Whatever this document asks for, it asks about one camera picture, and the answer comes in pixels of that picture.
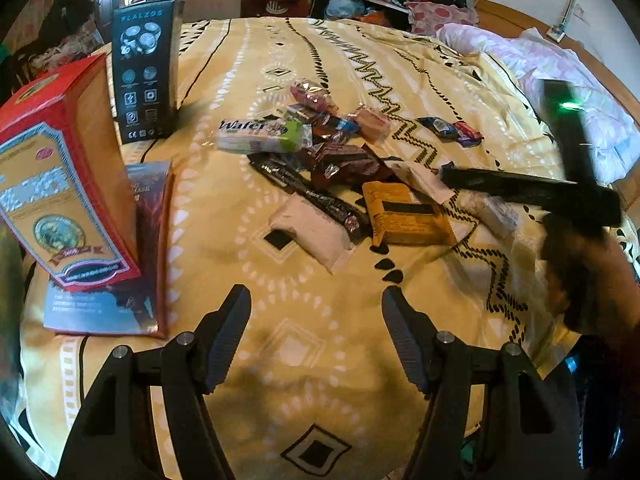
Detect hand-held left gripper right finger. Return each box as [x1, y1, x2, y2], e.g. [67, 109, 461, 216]
[381, 286, 586, 480]

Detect blue brown snack packet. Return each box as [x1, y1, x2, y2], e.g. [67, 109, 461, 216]
[311, 115, 362, 144]

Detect flat dark red box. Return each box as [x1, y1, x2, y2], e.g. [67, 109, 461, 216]
[42, 160, 174, 339]

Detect white flat snack packet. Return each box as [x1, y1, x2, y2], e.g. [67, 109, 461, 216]
[384, 159, 457, 204]

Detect yellow snack packet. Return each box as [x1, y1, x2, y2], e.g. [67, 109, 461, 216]
[362, 181, 457, 249]

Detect long black snack packet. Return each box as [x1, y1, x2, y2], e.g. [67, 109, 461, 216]
[248, 152, 367, 237]

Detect tall black carton box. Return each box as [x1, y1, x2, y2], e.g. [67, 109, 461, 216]
[110, 0, 184, 144]

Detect dark brown snack packet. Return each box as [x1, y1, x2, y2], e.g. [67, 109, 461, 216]
[306, 142, 397, 192]

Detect large white snack packet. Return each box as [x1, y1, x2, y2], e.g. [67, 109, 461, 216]
[268, 194, 362, 275]

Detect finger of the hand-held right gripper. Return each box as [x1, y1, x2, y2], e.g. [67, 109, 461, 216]
[440, 167, 623, 226]

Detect small white snack packet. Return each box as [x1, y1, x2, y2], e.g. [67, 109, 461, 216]
[459, 192, 519, 239]

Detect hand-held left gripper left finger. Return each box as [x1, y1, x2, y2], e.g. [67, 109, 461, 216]
[57, 284, 252, 480]

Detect white green wafer packet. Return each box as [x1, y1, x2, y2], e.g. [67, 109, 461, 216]
[216, 118, 314, 154]

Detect orange pink snack packet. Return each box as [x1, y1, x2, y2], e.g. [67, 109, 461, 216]
[349, 105, 392, 142]

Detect pink white quilt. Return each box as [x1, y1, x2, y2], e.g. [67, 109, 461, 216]
[434, 22, 640, 187]

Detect dark cloth pile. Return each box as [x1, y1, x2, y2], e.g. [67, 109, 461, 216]
[7, 0, 108, 91]

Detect small brown snack packet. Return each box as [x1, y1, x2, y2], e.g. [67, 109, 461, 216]
[285, 104, 322, 125]

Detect red candy wrapper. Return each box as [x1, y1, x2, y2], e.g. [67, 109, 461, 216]
[452, 122, 484, 147]

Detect blue candy wrapper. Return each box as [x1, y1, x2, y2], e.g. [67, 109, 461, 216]
[416, 116, 459, 139]

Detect red gold carton box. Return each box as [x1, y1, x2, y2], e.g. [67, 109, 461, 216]
[0, 52, 142, 292]

